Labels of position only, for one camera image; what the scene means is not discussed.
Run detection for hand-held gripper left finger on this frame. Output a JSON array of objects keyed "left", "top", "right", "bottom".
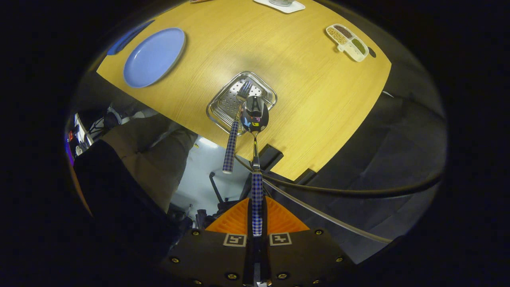
[{"left": 159, "top": 197, "right": 255, "bottom": 287}]

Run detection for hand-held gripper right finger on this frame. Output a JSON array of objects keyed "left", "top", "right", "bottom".
[{"left": 259, "top": 195, "right": 355, "bottom": 287}]

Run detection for spoon with checked handle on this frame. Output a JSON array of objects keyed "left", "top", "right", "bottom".
[{"left": 240, "top": 96, "right": 270, "bottom": 236}]

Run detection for fork with checked handle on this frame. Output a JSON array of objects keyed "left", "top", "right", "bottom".
[{"left": 222, "top": 81, "right": 253, "bottom": 174}]

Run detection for person's leg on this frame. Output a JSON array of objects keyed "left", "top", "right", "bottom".
[{"left": 100, "top": 114, "right": 198, "bottom": 214}]

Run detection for person's black top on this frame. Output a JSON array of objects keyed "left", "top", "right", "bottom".
[{"left": 74, "top": 140, "right": 172, "bottom": 248}]

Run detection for white power strip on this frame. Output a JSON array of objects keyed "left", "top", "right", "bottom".
[{"left": 74, "top": 114, "right": 94, "bottom": 148}]

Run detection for blue round plate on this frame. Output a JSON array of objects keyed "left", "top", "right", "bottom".
[{"left": 123, "top": 27, "right": 186, "bottom": 88}]

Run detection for white divided condiment dish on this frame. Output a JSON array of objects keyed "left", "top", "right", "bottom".
[{"left": 326, "top": 24, "right": 369, "bottom": 62}]

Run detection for blue folded cloth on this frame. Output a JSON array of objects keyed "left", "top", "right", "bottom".
[{"left": 107, "top": 19, "right": 155, "bottom": 55}]

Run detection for white square coaster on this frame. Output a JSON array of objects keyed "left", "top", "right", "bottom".
[{"left": 253, "top": 0, "right": 306, "bottom": 14}]

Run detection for thin grey cable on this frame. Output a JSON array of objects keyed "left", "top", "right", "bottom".
[{"left": 263, "top": 179, "right": 393, "bottom": 244}]

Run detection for black table bracket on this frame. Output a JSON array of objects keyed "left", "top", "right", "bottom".
[
  {"left": 258, "top": 143, "right": 284, "bottom": 172},
  {"left": 295, "top": 168, "right": 317, "bottom": 185}
]

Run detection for metal wire cutlery basket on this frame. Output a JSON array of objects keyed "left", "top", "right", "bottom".
[{"left": 206, "top": 71, "right": 278, "bottom": 136}]

